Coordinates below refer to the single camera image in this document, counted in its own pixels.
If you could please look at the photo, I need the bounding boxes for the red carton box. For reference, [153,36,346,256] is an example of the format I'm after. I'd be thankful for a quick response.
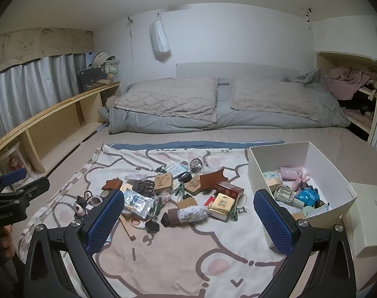
[212,183,245,200]

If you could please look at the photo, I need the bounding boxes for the green plush toy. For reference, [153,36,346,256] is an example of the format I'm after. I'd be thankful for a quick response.
[103,57,121,79]

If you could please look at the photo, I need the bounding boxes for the gold carton box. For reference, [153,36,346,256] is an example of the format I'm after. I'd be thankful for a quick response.
[207,192,235,221]

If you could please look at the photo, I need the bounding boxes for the white cap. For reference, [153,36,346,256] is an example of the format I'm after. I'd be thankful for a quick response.
[91,51,116,67]

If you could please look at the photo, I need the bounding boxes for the white headboard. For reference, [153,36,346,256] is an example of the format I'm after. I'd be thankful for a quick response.
[175,63,301,83]

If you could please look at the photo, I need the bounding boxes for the wooden stick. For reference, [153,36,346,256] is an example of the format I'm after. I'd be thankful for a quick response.
[119,214,137,241]

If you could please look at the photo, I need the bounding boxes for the clear tape roll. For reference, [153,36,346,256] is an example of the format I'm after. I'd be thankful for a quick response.
[188,158,203,173]

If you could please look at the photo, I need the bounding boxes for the white shoe box lid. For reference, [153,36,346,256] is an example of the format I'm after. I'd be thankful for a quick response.
[344,182,377,258]

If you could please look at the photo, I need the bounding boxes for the green round lid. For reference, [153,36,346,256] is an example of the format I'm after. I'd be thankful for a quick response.
[303,206,321,219]

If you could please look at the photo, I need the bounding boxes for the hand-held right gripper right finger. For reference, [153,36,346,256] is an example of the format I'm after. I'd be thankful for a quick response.
[253,189,358,298]

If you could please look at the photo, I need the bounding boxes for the foil wet wipe packet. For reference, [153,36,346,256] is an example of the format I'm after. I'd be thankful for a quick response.
[122,191,155,219]

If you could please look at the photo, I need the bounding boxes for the grey curtain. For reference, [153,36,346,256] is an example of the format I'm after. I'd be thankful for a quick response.
[0,53,88,145]

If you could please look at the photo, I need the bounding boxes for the printed wooden coaster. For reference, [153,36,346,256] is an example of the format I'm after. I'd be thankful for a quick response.
[184,177,204,194]

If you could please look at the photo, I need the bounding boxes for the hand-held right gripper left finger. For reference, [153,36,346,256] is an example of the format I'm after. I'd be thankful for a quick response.
[23,189,125,298]

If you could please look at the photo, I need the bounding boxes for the white blue packet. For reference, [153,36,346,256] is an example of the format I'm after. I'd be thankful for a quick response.
[263,170,282,187]

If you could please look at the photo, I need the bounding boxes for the brown leather pouch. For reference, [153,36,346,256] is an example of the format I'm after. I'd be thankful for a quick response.
[102,178,122,191]

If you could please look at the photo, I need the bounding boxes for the beige quilted pillow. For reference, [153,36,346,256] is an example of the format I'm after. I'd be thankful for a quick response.
[230,74,322,121]
[114,77,219,123]

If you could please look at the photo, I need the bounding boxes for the printed wooden block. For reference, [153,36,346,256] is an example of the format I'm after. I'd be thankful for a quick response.
[154,172,173,194]

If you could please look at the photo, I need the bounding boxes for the pink case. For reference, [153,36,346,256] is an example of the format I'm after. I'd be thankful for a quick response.
[278,166,302,181]

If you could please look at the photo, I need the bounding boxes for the small plush doll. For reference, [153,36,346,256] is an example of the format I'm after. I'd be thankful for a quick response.
[74,195,90,218]

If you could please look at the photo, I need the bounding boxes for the beige printed valance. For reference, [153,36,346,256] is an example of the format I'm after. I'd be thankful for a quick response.
[0,28,94,75]

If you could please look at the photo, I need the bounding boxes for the brown bandage roll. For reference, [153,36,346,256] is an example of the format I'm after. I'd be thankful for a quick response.
[167,205,209,225]

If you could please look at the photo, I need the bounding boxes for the white shoe box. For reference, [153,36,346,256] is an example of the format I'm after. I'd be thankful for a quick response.
[248,141,358,250]

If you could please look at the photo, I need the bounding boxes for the light blue packet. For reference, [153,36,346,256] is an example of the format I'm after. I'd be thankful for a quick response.
[170,164,189,179]

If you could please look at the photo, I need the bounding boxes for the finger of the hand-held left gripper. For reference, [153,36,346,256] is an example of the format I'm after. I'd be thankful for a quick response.
[0,168,28,193]
[16,177,50,201]

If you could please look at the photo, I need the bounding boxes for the wooden wardrobe niche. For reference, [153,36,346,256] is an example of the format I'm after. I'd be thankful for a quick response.
[315,51,377,143]

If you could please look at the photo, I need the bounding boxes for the green clip with white loop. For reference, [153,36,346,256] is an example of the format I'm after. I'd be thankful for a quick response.
[150,197,166,219]
[229,192,248,222]

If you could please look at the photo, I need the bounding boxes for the grey duvet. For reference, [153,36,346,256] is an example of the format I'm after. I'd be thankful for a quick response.
[106,76,352,134]

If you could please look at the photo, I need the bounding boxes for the white hanging cable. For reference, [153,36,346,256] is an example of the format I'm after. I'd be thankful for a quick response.
[128,19,136,84]

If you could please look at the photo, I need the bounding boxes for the black wall hook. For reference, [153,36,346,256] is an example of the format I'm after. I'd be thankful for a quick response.
[302,6,313,32]

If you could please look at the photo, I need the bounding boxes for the cartoon printed blanket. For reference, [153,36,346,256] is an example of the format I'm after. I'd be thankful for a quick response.
[16,143,350,298]

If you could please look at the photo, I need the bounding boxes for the brown leather card holder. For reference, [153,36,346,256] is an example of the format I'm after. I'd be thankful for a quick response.
[199,168,229,190]

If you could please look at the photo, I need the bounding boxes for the pink clip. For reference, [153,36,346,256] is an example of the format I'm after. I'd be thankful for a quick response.
[291,168,311,191]

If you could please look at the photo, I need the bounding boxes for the black bag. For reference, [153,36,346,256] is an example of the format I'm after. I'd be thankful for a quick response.
[76,67,110,92]

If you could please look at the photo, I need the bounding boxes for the black hair claw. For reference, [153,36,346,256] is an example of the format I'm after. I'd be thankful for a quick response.
[132,178,155,197]

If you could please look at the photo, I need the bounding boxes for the wooden bedside shelf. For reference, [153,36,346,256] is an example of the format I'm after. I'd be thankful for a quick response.
[0,81,122,181]

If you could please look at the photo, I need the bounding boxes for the pink clothes pile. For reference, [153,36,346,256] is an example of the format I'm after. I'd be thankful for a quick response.
[325,66,377,100]

